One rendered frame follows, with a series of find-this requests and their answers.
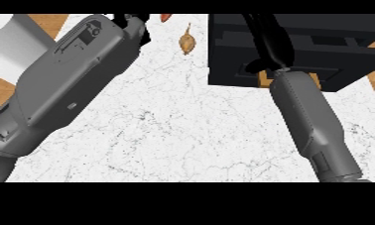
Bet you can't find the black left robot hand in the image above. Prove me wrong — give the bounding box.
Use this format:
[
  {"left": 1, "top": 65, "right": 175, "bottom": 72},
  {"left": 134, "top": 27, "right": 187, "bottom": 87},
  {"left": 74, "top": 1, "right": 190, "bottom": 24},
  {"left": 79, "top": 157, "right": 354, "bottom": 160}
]
[{"left": 110, "top": 13, "right": 152, "bottom": 47}]

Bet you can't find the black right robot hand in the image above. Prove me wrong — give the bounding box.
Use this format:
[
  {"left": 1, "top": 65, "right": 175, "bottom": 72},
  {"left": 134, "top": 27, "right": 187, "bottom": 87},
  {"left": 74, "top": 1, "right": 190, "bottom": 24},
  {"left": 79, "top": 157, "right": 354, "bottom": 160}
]
[{"left": 242, "top": 13, "right": 296, "bottom": 74}]

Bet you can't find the red vegetable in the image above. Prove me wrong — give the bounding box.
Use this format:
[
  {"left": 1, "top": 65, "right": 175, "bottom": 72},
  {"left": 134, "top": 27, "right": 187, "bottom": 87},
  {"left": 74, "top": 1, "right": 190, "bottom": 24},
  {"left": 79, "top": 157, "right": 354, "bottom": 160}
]
[{"left": 158, "top": 13, "right": 174, "bottom": 24}]

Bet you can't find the brown wooden block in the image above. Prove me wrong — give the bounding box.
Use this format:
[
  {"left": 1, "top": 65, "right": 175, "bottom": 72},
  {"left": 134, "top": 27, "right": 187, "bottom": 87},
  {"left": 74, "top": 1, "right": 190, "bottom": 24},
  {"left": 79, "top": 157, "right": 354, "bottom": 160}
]
[{"left": 257, "top": 69, "right": 323, "bottom": 90}]

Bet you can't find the brown onion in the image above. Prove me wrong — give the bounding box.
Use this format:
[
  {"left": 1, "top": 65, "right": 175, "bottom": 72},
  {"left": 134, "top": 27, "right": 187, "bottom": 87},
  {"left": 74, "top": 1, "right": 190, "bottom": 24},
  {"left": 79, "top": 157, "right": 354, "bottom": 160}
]
[{"left": 177, "top": 22, "right": 199, "bottom": 56}]

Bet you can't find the brown wooden board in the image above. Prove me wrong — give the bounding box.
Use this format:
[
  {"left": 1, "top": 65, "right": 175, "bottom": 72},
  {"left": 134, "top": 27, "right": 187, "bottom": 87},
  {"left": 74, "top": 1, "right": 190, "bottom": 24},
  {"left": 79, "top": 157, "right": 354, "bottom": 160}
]
[{"left": 0, "top": 13, "right": 71, "bottom": 108}]

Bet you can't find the white grey curved appliance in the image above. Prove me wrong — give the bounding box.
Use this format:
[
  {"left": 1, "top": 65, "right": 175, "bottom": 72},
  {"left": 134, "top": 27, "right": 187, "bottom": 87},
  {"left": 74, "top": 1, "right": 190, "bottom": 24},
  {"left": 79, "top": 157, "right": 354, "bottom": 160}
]
[{"left": 0, "top": 13, "right": 59, "bottom": 84}]

